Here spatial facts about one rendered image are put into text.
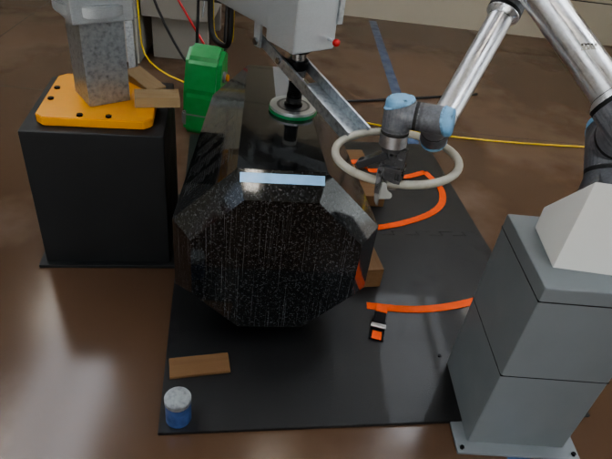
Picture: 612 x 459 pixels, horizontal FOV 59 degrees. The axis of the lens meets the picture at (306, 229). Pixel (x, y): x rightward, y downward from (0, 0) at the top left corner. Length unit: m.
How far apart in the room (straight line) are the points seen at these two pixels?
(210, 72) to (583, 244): 2.79
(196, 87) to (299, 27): 1.83
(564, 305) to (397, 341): 0.96
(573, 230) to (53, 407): 1.97
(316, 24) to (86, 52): 0.98
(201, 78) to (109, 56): 1.44
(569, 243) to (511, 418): 0.78
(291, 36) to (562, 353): 1.53
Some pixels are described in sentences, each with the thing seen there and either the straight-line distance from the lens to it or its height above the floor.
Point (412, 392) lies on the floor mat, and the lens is 2.47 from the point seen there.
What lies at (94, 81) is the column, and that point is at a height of 0.90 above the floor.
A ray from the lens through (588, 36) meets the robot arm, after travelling 1.89.
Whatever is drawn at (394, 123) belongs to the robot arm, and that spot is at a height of 1.19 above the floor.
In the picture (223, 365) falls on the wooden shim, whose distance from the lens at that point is 2.41.
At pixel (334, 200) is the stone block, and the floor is 0.75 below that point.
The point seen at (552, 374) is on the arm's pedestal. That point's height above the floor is 0.45.
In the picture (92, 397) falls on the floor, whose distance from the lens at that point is 2.41.
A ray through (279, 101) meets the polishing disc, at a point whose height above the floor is 0.88.
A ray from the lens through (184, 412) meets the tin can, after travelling 2.18.
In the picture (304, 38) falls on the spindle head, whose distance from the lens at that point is 2.30.
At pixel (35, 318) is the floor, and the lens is 2.75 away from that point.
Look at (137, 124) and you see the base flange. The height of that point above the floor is 0.77.
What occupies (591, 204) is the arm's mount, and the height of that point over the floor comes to 1.10.
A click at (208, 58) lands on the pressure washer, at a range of 3.98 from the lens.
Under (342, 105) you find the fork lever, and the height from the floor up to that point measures 0.98.
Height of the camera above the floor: 1.91
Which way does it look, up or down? 37 degrees down
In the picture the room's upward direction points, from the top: 8 degrees clockwise
